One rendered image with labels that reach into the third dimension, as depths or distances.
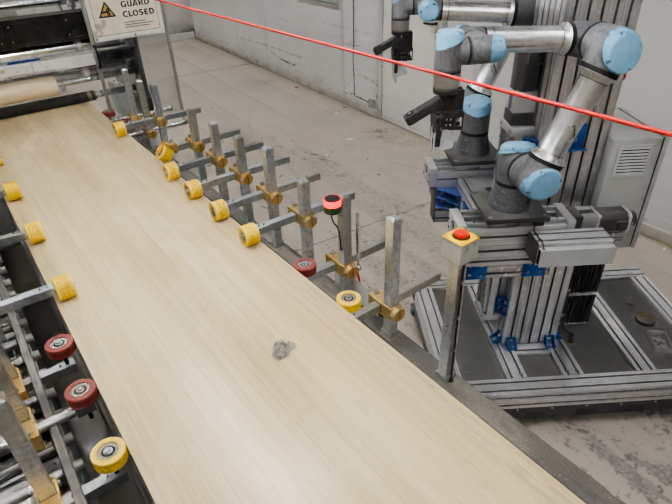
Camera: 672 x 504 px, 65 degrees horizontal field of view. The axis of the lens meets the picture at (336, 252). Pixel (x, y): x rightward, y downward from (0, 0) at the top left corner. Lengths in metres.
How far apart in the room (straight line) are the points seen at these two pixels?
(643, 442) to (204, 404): 1.93
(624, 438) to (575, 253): 1.01
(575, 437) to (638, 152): 1.22
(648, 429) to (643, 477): 0.27
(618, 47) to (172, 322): 1.51
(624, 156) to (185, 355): 1.66
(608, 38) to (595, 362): 1.48
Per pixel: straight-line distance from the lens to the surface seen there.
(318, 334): 1.58
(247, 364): 1.52
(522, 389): 2.44
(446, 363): 1.69
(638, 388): 2.63
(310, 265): 1.86
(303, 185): 1.98
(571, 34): 1.84
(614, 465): 2.61
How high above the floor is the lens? 1.96
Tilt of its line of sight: 33 degrees down
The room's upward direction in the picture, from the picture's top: 2 degrees counter-clockwise
